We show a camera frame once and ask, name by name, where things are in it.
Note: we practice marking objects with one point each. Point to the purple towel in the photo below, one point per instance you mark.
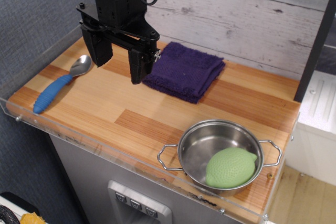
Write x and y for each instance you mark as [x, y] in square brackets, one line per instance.
[184, 73]

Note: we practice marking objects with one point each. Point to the white toy sink unit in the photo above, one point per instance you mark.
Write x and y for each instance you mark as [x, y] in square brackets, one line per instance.
[311, 149]

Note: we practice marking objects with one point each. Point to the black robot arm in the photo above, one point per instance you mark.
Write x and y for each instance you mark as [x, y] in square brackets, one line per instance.
[122, 23]

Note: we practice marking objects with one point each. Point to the grey toy fridge cabinet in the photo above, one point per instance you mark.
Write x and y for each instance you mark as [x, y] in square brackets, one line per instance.
[89, 175]

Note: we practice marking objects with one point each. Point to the silver dispenser button panel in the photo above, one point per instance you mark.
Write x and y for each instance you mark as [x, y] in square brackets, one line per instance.
[130, 206]

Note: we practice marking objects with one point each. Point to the stainless steel pot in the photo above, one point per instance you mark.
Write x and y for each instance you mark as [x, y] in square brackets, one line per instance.
[200, 142]

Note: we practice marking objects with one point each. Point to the blue handled metal spoon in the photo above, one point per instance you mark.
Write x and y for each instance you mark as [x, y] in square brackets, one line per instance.
[81, 66]

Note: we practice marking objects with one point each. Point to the green plastic lime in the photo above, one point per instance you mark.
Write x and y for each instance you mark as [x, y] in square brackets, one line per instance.
[230, 168]

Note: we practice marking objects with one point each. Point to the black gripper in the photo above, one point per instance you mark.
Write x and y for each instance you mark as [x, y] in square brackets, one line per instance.
[120, 22]

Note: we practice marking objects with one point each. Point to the clear acrylic table guard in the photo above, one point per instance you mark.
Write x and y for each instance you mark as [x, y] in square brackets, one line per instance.
[105, 114]

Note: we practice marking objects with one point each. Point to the right dark frame post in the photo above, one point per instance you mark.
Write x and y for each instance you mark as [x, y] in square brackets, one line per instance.
[316, 50]

